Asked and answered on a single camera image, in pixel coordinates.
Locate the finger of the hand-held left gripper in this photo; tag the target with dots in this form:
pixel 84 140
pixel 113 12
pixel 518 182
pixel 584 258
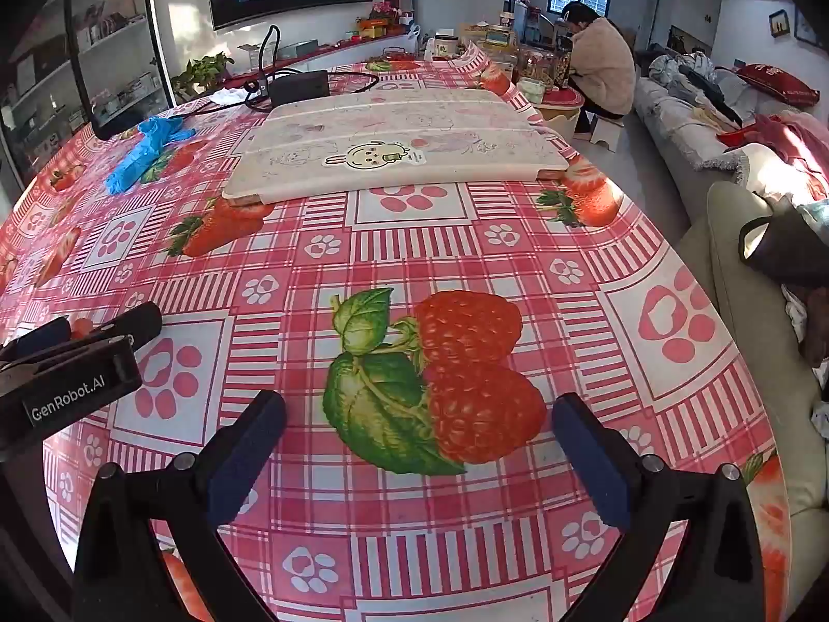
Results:
pixel 39 337
pixel 139 324

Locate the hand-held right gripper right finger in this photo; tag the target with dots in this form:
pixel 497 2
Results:
pixel 592 460

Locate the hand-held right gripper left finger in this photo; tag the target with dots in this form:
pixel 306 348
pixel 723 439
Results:
pixel 249 460

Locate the crumpled blue disposable gloves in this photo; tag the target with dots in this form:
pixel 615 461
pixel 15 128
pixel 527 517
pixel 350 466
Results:
pixel 139 152

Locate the beige sofa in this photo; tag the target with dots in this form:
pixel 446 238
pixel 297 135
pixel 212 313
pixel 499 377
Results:
pixel 738 311

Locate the white crumpled paper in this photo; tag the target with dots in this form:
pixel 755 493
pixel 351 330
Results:
pixel 226 96

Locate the green potted plant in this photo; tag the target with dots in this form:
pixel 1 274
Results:
pixel 201 74

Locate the strawberry print checked tablecloth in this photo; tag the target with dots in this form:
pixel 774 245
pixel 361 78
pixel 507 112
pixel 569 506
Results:
pixel 453 240

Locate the glass display cabinet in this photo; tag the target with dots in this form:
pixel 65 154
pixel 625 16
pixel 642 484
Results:
pixel 97 45

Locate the black bag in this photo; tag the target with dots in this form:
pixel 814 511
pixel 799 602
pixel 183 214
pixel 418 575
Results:
pixel 790 252

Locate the black power box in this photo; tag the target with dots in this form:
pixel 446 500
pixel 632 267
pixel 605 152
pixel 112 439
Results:
pixel 298 85

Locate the white cartoon folding board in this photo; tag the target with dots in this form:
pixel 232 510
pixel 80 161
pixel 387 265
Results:
pixel 388 168

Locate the grey sofa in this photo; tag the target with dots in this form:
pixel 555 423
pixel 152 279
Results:
pixel 686 149

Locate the white stool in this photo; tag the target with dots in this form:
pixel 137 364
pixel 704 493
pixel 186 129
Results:
pixel 605 133

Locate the white red-topped media console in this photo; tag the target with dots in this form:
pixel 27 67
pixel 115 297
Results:
pixel 337 52

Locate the red blanket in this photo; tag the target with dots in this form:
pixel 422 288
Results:
pixel 783 136

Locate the orange box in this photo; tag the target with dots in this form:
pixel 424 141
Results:
pixel 374 27

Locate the glass jar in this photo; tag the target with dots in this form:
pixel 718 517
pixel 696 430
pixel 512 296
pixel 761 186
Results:
pixel 537 68

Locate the pile of clothes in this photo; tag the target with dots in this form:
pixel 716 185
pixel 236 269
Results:
pixel 686 74

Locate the pink flower bouquet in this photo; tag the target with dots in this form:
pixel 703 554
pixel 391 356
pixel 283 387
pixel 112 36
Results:
pixel 384 10

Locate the white jar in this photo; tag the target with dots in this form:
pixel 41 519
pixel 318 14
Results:
pixel 445 45

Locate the red cushion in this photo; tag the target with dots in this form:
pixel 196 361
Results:
pixel 774 83

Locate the small dark picture frame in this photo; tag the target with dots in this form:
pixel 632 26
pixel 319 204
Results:
pixel 779 23

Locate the light picture frame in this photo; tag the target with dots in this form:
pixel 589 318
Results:
pixel 807 27

